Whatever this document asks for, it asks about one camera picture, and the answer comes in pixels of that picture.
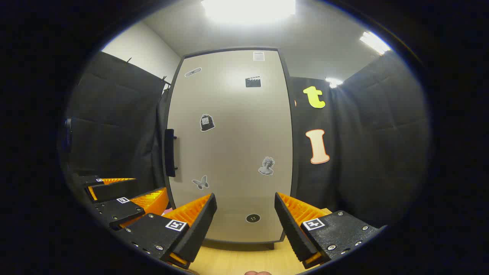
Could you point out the black backdrop cloth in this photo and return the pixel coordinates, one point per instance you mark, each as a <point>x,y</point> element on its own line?
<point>374,145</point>

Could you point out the pink book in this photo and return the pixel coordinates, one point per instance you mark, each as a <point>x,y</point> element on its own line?
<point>167,211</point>

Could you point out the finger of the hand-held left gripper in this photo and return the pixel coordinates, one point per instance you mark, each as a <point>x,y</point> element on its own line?
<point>114,190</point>
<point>122,210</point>

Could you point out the large ceiling light panel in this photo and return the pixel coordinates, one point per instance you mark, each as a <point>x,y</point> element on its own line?
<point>248,9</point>

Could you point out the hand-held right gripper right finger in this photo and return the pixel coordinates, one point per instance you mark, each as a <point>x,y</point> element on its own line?
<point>291,229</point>

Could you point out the long ceiling light strip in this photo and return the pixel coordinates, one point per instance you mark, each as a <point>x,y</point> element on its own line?
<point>374,42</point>

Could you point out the small ceiling light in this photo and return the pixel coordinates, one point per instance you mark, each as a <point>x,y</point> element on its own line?
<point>334,82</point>

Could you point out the grey cabinet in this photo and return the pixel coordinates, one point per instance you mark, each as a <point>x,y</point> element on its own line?
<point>293,160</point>

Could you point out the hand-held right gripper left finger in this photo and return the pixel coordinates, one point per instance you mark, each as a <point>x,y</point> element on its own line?
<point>198,225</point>

